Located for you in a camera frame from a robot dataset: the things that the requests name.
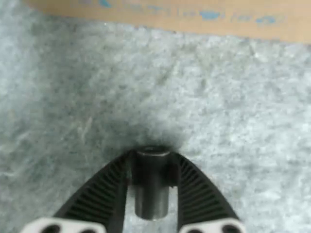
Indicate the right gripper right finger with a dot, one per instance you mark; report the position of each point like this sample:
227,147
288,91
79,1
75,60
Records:
201,194

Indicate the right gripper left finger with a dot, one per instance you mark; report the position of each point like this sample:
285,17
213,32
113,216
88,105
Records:
102,194

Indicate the dark metal sleeve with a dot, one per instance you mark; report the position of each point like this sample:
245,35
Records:
151,187

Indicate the cardboard box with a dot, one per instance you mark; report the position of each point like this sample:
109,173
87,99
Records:
170,17

